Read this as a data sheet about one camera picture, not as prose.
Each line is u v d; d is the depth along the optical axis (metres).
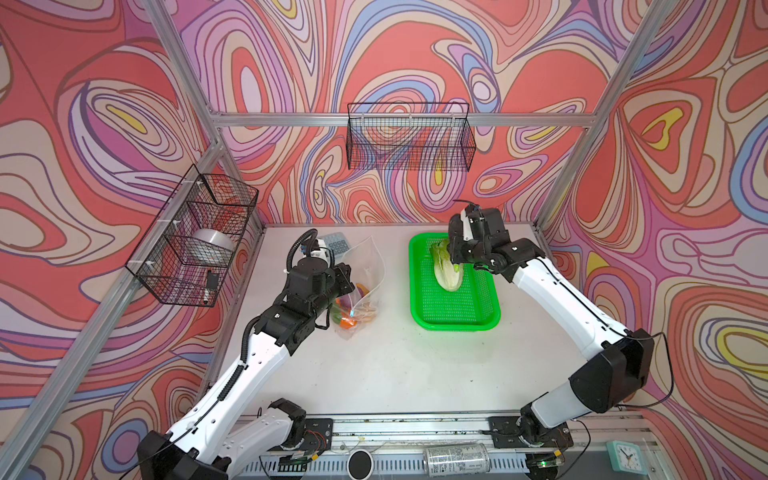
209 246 0.69
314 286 0.53
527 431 0.66
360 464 0.65
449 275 0.97
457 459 0.66
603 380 0.49
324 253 0.65
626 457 0.69
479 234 0.63
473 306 0.96
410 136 0.96
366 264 1.07
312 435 0.73
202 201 0.74
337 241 1.12
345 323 0.88
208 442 0.39
